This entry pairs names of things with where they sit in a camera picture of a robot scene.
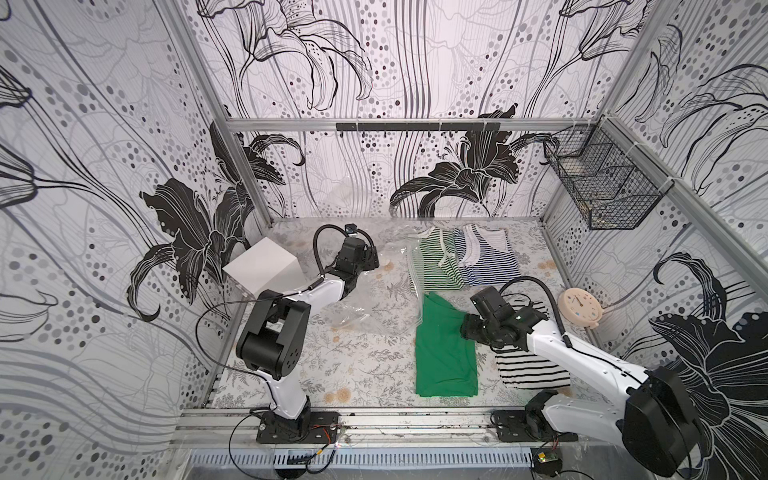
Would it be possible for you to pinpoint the black wire basket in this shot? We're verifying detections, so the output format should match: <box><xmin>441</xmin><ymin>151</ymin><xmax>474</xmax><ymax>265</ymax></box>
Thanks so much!
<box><xmin>544</xmin><ymin>121</ymin><xmax>674</xmax><ymax>230</ymax></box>

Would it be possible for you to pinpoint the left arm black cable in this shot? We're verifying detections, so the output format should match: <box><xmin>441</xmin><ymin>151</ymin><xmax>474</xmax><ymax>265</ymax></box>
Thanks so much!
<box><xmin>194</xmin><ymin>223</ymin><xmax>379</xmax><ymax>480</ymax></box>

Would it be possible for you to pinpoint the black white striped tank top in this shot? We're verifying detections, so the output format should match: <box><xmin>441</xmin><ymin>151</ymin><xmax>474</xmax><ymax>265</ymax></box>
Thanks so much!
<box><xmin>494</xmin><ymin>299</ymin><xmax>572</xmax><ymax>390</ymax></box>

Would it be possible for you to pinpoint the green white striped tank top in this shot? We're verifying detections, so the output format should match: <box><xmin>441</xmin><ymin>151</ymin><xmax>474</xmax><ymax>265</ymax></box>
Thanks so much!
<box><xmin>416</xmin><ymin>227</ymin><xmax>466</xmax><ymax>291</ymax></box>

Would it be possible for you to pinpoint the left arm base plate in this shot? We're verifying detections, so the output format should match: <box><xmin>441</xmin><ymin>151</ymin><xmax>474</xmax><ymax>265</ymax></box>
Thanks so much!
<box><xmin>256</xmin><ymin>409</ymin><xmax>340</xmax><ymax>445</ymax></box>

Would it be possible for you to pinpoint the solid green tank top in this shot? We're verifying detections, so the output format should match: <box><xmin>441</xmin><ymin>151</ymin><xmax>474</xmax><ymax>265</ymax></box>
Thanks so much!
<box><xmin>415</xmin><ymin>292</ymin><xmax>479</xmax><ymax>397</ymax></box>

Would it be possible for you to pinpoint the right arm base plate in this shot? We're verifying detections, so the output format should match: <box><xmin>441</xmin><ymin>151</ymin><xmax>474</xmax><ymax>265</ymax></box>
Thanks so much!
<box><xmin>490</xmin><ymin>409</ymin><xmax>579</xmax><ymax>443</ymax></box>

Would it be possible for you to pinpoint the clear plastic vacuum bag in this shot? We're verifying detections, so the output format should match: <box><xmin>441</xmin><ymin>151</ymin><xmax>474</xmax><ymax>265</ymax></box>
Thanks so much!
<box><xmin>289</xmin><ymin>237</ymin><xmax>425</xmax><ymax>337</ymax></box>

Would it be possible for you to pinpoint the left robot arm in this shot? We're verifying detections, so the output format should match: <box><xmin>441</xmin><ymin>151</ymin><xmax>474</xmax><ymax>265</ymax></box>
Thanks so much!
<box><xmin>235</xmin><ymin>223</ymin><xmax>379</xmax><ymax>421</ymax></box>

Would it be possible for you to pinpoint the pink round clock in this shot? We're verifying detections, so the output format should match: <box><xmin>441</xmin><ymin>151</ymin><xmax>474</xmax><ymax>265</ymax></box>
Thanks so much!
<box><xmin>557</xmin><ymin>288</ymin><xmax>604</xmax><ymax>329</ymax></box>

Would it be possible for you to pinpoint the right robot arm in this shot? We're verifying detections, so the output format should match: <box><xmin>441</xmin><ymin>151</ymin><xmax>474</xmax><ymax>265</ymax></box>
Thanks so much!
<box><xmin>460</xmin><ymin>287</ymin><xmax>701</xmax><ymax>477</ymax></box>

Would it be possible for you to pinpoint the navy white striped tank top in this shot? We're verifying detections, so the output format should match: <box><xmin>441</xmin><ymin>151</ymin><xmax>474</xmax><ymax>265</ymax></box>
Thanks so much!
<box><xmin>453</xmin><ymin>224</ymin><xmax>521</xmax><ymax>287</ymax></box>

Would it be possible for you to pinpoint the white cube box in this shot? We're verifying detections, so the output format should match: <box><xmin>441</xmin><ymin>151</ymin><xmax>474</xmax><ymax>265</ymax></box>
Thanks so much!
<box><xmin>223</xmin><ymin>238</ymin><xmax>306</xmax><ymax>296</ymax></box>

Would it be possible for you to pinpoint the white slotted cable duct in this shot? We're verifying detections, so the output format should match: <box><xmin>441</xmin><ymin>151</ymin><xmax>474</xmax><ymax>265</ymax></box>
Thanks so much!
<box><xmin>190</xmin><ymin>447</ymin><xmax>532</xmax><ymax>470</ymax></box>

